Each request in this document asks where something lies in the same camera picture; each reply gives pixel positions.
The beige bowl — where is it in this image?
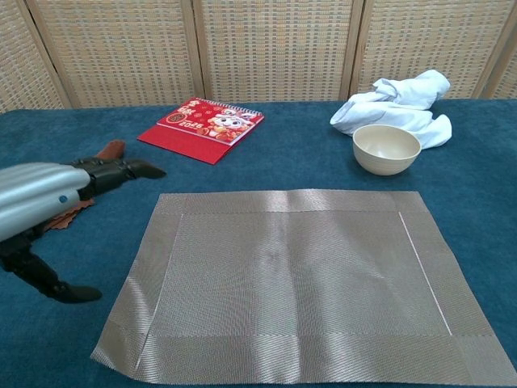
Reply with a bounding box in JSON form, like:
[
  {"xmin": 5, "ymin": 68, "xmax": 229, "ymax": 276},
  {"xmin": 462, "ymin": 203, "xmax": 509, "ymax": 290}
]
[{"xmin": 351, "ymin": 124, "xmax": 422, "ymax": 176}]

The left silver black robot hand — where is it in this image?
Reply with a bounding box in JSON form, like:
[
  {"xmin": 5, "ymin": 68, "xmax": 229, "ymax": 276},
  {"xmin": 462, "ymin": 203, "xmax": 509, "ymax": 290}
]
[{"xmin": 0, "ymin": 158, "xmax": 168, "ymax": 304}]

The beige woven placemat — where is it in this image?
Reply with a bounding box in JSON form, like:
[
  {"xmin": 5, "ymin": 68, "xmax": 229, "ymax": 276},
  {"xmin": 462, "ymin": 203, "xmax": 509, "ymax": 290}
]
[{"xmin": 89, "ymin": 188, "xmax": 509, "ymax": 386}]

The red desk calendar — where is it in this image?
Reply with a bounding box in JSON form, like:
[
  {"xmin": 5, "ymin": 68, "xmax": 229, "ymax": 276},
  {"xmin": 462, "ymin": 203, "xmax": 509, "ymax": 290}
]
[{"xmin": 137, "ymin": 97, "xmax": 266, "ymax": 166}]

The woven bamboo folding screen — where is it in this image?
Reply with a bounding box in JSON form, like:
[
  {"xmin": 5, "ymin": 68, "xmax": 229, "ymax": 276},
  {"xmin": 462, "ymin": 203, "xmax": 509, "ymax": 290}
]
[{"xmin": 0, "ymin": 0, "xmax": 517, "ymax": 114}]

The brown cloth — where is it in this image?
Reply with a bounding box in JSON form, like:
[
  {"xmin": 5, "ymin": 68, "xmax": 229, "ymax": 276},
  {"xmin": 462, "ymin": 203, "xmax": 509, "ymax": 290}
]
[{"xmin": 42, "ymin": 139, "xmax": 127, "ymax": 232}]

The white crumpled cloth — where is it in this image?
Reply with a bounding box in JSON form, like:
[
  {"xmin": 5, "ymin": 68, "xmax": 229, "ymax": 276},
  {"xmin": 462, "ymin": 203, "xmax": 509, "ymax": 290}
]
[{"xmin": 330, "ymin": 69, "xmax": 453, "ymax": 151}]

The teal table cover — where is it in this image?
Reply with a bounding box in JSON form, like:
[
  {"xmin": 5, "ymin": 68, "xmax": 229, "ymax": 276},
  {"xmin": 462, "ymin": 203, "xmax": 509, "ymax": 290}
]
[{"xmin": 0, "ymin": 99, "xmax": 517, "ymax": 388}]

